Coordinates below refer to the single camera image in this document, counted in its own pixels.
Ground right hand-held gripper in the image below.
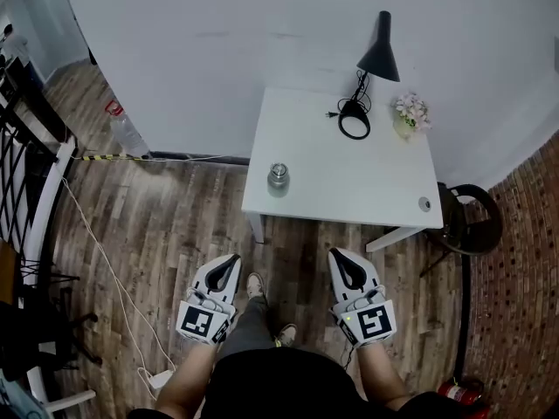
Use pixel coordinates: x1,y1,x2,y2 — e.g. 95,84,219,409
328,247,398,348

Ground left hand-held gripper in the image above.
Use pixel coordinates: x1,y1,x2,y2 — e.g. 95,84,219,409
176,253,243,347

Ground dark green cylindrical cup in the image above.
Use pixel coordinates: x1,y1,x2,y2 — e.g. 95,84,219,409
266,173,291,199

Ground person's left forearm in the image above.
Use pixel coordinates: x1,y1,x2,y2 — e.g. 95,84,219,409
153,341,220,419

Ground person's right forearm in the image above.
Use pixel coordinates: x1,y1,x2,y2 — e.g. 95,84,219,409
355,340,421,410

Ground person's left shoe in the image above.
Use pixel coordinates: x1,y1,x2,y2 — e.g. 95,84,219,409
245,271,267,301

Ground person's shoe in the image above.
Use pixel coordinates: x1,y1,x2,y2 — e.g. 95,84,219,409
245,271,267,301
273,323,299,349

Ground person's grey trousers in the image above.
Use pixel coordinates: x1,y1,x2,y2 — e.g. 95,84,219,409
217,293,281,368

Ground white table leg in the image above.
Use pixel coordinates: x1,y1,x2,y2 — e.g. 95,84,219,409
365,226,427,254
248,211,266,245

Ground person's right shoe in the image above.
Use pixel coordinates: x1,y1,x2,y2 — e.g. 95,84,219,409
273,323,299,349

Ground white power adapter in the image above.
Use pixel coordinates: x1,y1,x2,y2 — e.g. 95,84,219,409
147,367,176,391

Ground black pipe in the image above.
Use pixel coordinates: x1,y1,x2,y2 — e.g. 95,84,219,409
453,253,473,383

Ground person's black shirt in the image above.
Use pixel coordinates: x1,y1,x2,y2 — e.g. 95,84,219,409
127,346,493,419

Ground black round chair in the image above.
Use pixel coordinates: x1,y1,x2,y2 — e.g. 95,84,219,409
418,181,504,279

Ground red fire extinguisher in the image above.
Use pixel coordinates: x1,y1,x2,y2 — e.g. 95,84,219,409
436,375,487,410

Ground black tripod stand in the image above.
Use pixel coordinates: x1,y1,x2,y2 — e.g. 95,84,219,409
0,268,105,386

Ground yellow black striped tape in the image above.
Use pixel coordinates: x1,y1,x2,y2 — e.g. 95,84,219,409
79,152,146,163

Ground clear plastic water bottle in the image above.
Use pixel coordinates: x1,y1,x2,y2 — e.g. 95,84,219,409
104,100,152,159

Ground pink flowers in white pot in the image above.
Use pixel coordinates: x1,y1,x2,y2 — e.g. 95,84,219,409
390,92,433,142

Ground black and white railing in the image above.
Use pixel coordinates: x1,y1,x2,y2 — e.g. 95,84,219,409
0,89,80,288

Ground white stand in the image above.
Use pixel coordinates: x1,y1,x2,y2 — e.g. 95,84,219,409
24,363,98,415

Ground black desk lamp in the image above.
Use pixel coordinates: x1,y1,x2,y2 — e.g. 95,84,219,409
338,10,401,141

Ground black side table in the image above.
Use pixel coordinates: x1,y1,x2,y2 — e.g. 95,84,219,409
0,58,69,144

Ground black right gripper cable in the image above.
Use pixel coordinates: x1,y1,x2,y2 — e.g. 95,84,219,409
340,341,360,371

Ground white floor cable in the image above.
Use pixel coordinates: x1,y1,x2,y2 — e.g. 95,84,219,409
55,152,251,403

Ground black lamp cable with plug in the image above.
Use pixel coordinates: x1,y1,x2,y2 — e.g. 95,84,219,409
325,70,373,121

